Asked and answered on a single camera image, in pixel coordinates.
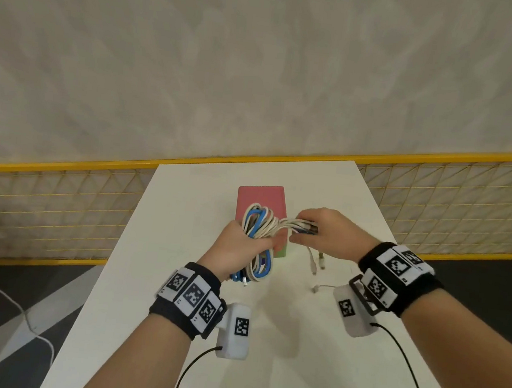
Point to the person's right forearm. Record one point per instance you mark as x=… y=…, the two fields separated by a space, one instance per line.
x=466 y=364

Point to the black wristband with markers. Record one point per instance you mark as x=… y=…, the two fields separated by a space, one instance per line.
x=185 y=298
x=398 y=275

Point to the black right wristband with markers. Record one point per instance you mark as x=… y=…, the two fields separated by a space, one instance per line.
x=398 y=275

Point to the pink drawer box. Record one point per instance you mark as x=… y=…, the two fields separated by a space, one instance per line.
x=260 y=194

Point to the person's left hand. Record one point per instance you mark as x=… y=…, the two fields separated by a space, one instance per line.
x=231 y=253

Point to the person's left forearm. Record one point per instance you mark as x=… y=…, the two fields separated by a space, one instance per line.
x=138 y=361

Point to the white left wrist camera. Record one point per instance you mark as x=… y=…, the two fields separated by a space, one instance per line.
x=234 y=330

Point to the person's right hand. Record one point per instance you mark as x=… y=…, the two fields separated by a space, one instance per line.
x=338 y=234

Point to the black left wristband with markers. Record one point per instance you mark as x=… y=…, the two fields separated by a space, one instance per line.
x=185 y=298

